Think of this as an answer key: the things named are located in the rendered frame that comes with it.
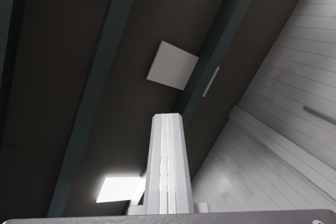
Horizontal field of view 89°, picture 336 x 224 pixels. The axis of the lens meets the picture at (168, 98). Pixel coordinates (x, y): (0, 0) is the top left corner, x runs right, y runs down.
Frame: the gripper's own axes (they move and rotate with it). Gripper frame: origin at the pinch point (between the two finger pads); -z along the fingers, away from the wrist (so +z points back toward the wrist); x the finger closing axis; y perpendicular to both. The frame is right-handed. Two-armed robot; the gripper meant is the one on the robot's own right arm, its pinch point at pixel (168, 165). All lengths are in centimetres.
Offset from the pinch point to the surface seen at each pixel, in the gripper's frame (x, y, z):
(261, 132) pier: -166, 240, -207
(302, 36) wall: -237, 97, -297
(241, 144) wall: -144, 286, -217
